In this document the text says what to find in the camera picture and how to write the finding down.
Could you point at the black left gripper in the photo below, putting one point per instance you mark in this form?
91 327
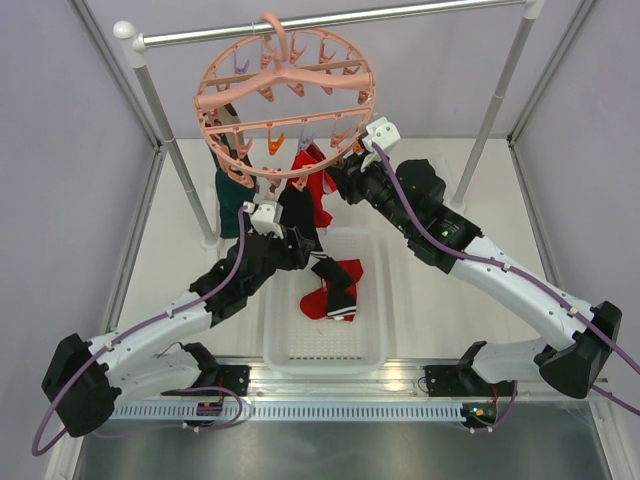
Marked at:
299 254

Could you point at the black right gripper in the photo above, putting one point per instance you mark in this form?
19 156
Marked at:
350 176

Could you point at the red sock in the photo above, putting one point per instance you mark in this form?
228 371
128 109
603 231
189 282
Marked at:
318 183
343 299
315 304

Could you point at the pink round clip hanger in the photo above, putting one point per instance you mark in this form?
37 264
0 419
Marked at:
287 85

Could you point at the black sock white stripes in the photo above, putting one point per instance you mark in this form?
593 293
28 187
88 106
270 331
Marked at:
330 273

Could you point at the cream brown sock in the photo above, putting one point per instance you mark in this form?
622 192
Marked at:
228 116

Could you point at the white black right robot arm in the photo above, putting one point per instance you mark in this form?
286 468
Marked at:
575 338

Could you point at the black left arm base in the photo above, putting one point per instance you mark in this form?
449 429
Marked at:
220 375

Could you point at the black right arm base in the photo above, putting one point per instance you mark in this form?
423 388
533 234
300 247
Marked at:
450 377

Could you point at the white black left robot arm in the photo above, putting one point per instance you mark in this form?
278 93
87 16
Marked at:
87 380

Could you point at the teal sock left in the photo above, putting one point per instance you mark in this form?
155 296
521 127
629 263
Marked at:
231 196

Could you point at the white plastic basket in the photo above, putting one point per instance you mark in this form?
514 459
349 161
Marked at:
295 344

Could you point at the white metal drying rack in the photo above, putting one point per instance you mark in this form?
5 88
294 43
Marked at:
135 45

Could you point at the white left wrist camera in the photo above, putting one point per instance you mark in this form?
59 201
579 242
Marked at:
265 217

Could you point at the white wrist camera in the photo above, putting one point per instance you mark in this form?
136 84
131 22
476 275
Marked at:
379 135
265 217

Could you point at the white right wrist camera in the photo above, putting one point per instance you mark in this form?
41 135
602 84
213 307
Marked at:
379 135

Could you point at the white slotted cable duct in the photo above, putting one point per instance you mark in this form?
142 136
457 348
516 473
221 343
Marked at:
282 411

